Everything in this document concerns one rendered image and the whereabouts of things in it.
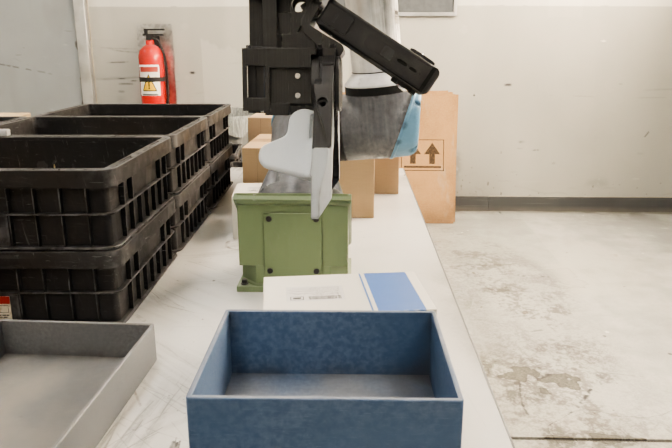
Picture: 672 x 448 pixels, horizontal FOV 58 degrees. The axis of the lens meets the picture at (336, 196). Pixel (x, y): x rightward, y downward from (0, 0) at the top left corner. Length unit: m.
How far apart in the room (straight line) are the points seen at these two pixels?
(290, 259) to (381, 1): 0.43
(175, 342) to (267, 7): 0.49
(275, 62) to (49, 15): 3.91
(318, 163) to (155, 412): 0.36
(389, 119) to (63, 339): 0.58
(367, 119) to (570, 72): 3.26
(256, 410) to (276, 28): 0.31
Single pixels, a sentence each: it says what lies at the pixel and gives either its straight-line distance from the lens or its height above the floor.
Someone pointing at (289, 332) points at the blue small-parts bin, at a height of 0.82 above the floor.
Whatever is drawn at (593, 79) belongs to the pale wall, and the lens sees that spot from 4.25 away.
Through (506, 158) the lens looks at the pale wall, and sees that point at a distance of 4.15.
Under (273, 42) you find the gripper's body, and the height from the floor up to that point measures 1.09.
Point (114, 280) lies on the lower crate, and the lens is 0.88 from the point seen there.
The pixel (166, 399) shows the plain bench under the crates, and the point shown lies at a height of 0.70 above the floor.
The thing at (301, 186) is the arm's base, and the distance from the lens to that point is 0.94.
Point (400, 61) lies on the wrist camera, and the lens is 0.52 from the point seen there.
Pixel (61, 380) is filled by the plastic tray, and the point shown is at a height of 0.70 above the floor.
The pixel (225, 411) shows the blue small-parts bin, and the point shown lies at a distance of 0.47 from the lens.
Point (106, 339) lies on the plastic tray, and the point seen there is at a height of 0.73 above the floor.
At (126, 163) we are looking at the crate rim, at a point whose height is 0.93.
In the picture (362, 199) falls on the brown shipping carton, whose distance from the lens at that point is 1.37.
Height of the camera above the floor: 1.09
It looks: 14 degrees down
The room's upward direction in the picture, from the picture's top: straight up
